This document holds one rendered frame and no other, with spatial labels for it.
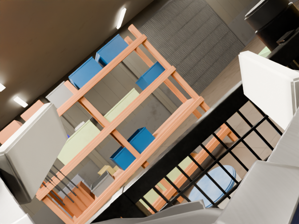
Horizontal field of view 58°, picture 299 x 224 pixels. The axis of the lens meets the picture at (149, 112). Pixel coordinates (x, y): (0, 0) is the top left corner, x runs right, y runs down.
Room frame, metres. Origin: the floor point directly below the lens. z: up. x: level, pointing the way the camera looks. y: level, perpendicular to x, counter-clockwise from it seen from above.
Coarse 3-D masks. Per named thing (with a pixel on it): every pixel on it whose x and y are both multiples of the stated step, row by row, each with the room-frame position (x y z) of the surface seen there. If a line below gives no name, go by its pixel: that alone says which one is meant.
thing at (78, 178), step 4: (76, 176) 8.14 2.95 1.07; (80, 176) 8.19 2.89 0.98; (72, 180) 8.10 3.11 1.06; (76, 180) 8.12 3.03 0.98; (80, 180) 8.14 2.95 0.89; (84, 180) 8.03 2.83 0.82; (68, 184) 7.87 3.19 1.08; (72, 184) 8.08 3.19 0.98; (76, 184) 8.10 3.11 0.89; (88, 184) 8.02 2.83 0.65; (64, 188) 7.82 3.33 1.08; (72, 188) 7.73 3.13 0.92; (60, 192) 7.76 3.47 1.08; (68, 192) 7.68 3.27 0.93; (64, 196) 7.64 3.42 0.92
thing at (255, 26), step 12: (264, 0) 0.45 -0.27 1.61; (276, 0) 0.44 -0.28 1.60; (288, 0) 0.45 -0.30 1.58; (252, 12) 0.46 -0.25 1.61; (264, 12) 0.45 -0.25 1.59; (276, 12) 0.44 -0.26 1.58; (288, 12) 0.44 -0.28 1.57; (252, 24) 0.47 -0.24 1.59; (264, 24) 0.46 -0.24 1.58; (276, 24) 0.44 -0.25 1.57; (288, 24) 0.44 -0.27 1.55; (264, 36) 0.47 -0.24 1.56; (276, 36) 0.45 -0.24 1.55
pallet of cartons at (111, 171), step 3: (105, 165) 8.44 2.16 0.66; (108, 165) 7.98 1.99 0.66; (102, 168) 8.41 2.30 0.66; (105, 168) 7.87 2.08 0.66; (108, 168) 7.65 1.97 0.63; (111, 168) 7.67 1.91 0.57; (114, 168) 8.44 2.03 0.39; (117, 168) 8.00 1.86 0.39; (99, 171) 8.47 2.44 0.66; (102, 171) 7.92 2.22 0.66; (108, 171) 7.64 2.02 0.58; (111, 171) 7.65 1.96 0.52; (114, 171) 7.67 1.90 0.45; (99, 174) 8.20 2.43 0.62; (111, 174) 7.64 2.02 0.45; (126, 180) 7.68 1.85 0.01
